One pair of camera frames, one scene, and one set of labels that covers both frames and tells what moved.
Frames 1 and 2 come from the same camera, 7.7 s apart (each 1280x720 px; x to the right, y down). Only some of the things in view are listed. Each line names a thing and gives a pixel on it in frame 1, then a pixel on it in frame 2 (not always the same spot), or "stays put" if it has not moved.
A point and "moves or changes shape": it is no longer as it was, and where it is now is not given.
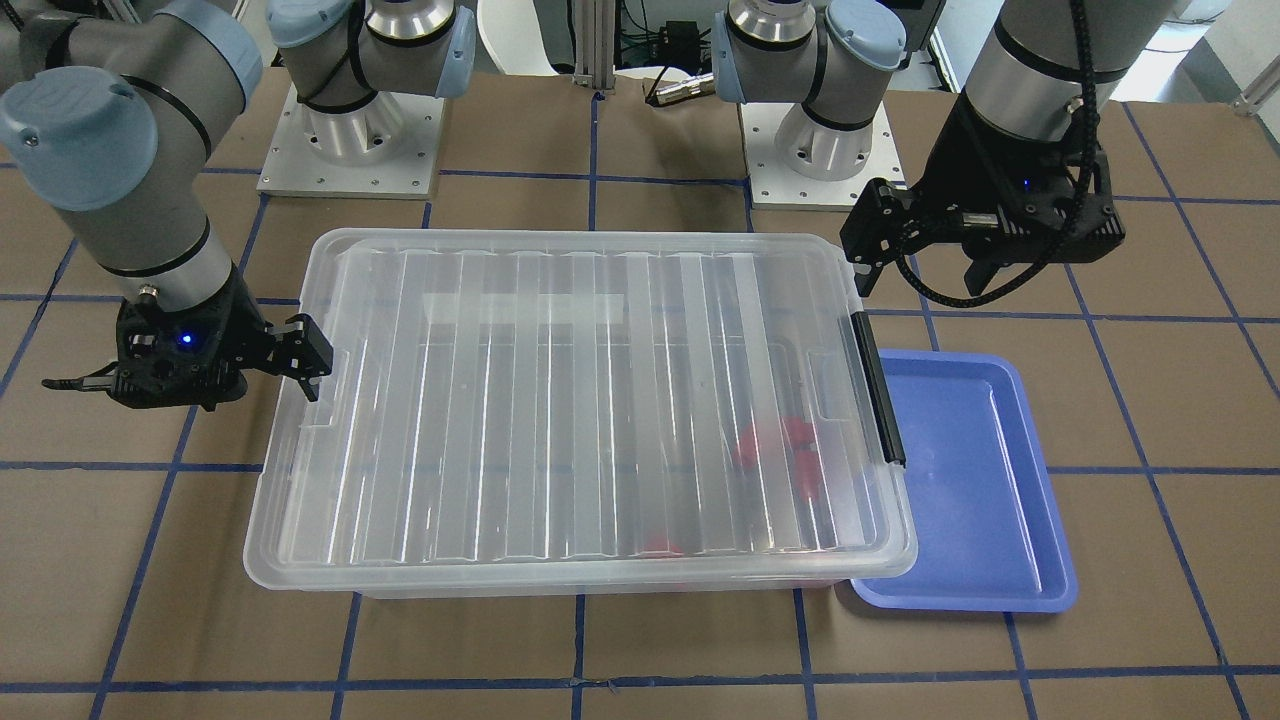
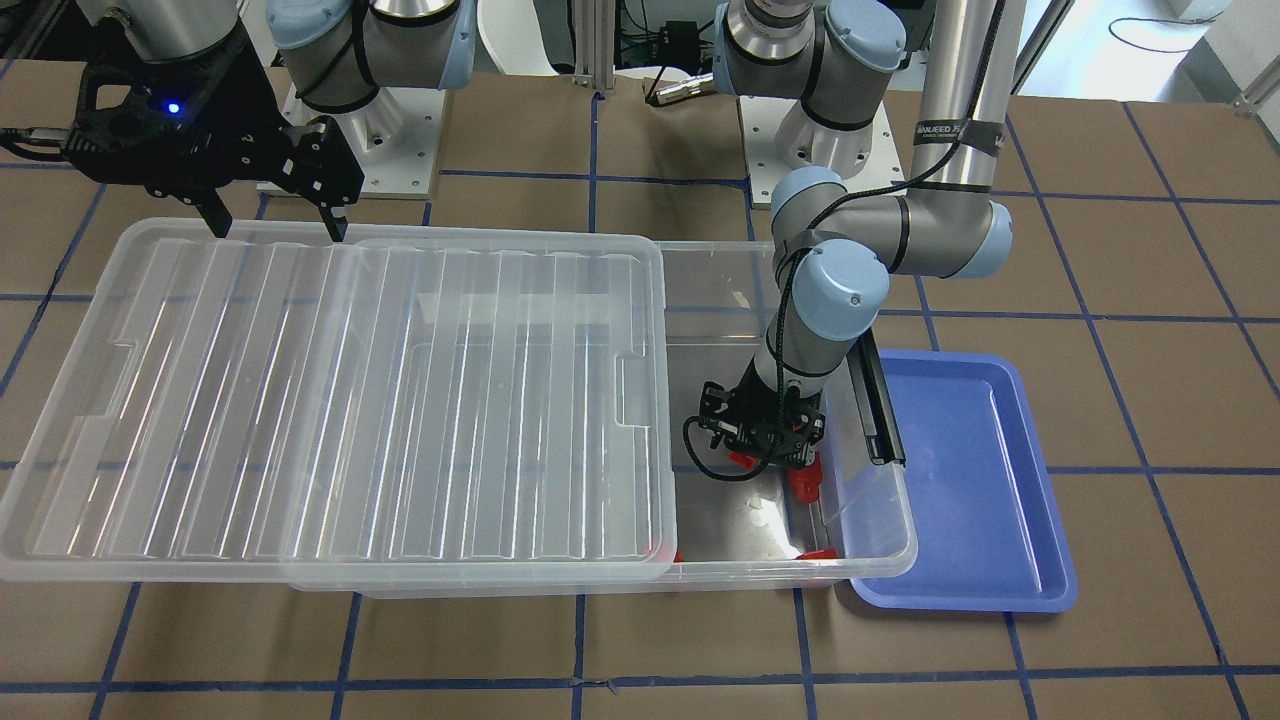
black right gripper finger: (303, 352) → (325, 172)
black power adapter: (679, 45) stays put
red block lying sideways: (744, 452) stays put
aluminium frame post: (595, 28) stays put
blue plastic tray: (989, 535) stays put
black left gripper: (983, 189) → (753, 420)
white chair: (512, 31) stays put
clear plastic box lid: (583, 400) moves or changes shape
